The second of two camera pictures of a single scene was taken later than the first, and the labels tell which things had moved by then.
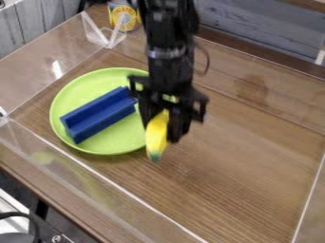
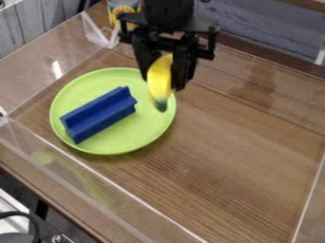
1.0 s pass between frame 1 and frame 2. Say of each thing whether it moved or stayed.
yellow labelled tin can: stayed
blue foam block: stayed
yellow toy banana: moved
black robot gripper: moved
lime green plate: stayed
